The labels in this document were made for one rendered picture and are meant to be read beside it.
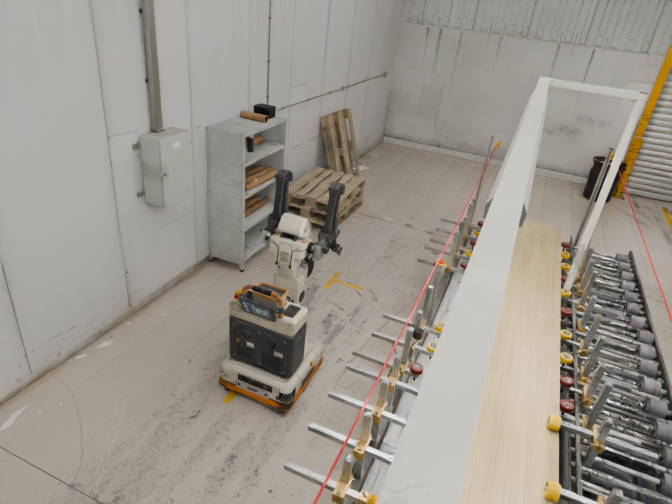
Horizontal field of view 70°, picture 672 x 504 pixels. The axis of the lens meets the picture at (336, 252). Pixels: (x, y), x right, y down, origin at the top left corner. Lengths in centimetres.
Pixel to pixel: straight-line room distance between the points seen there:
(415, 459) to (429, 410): 7
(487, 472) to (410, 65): 903
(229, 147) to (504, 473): 372
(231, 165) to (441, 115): 644
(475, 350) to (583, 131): 990
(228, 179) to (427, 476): 471
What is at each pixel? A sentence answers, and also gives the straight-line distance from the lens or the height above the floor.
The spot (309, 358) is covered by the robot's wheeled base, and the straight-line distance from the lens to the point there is 392.
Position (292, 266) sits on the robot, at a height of 105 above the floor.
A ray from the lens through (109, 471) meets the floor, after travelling 371.
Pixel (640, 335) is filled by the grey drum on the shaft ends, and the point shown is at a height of 84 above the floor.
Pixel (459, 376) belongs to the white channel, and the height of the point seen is 246.
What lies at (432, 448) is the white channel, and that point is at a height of 246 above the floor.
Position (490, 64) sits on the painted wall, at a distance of 1039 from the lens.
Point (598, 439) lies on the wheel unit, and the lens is 296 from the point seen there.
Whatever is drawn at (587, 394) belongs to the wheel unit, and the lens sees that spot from 337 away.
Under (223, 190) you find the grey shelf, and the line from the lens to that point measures 518.
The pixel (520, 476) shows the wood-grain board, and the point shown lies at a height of 90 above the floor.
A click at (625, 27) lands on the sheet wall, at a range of 1035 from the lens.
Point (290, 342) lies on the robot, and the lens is 347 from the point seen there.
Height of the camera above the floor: 286
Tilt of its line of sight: 29 degrees down
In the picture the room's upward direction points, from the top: 7 degrees clockwise
